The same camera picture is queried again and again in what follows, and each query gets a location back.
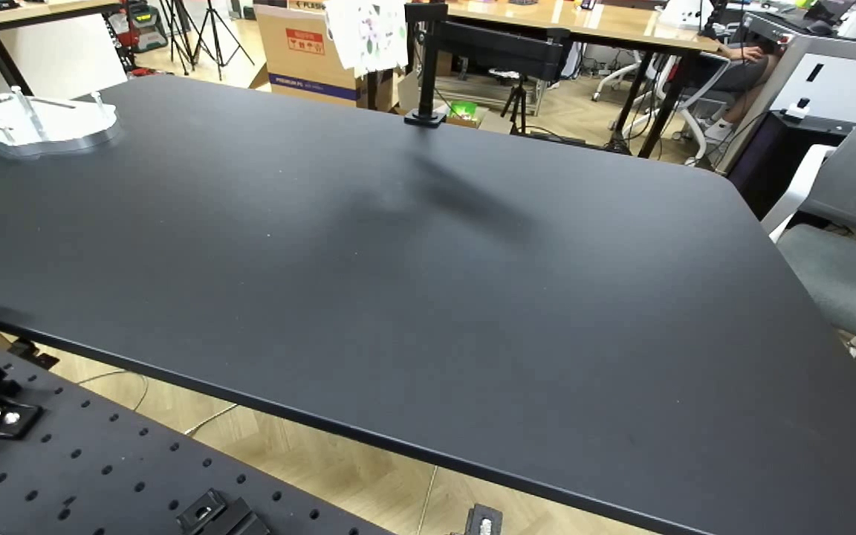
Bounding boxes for white cloth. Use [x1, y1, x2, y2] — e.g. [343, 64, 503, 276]
[326, 0, 406, 73]

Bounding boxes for cardboard box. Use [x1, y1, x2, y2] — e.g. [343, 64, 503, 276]
[249, 0, 398, 108]

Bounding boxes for black hanging stand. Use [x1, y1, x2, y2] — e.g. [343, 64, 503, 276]
[402, 0, 574, 129]

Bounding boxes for grey office chair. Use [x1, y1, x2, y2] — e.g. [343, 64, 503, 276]
[762, 125, 856, 336]

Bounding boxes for black perforated mounting board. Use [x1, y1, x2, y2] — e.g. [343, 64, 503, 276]
[0, 342, 387, 535]

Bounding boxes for clear acrylic dish rack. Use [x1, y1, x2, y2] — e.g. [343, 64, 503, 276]
[0, 88, 117, 152]

